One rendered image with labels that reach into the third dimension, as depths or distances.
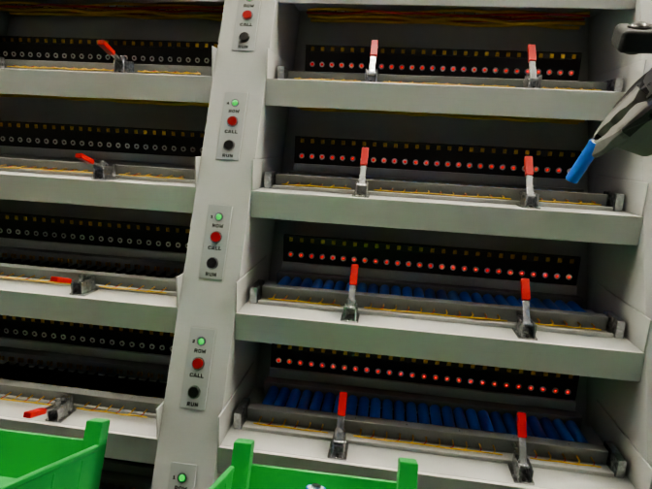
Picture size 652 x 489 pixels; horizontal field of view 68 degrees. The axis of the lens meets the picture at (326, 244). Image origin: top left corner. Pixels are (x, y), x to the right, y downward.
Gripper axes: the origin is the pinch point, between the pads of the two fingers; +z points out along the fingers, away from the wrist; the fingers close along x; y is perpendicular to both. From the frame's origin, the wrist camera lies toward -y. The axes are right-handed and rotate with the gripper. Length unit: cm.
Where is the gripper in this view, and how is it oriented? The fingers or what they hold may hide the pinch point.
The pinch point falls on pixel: (596, 143)
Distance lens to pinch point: 77.2
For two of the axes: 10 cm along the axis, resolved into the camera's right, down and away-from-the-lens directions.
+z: -4.6, 6.1, 6.4
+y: 8.4, 5.3, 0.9
